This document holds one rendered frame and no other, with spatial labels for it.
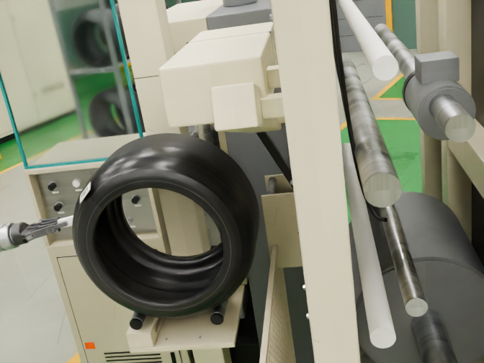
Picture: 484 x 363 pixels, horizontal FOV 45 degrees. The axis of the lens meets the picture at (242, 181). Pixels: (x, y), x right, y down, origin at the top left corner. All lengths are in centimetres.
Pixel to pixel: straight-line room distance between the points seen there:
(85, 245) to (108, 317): 103
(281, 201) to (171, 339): 62
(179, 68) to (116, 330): 178
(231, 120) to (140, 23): 84
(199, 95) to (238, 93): 14
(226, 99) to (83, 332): 192
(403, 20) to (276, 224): 885
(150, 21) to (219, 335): 109
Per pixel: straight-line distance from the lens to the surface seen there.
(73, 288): 288
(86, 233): 191
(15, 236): 212
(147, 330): 209
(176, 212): 223
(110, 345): 301
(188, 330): 214
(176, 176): 175
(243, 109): 130
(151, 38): 205
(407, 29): 1079
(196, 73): 140
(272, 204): 209
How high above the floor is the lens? 201
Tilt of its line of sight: 21 degrees down
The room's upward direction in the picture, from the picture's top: 9 degrees counter-clockwise
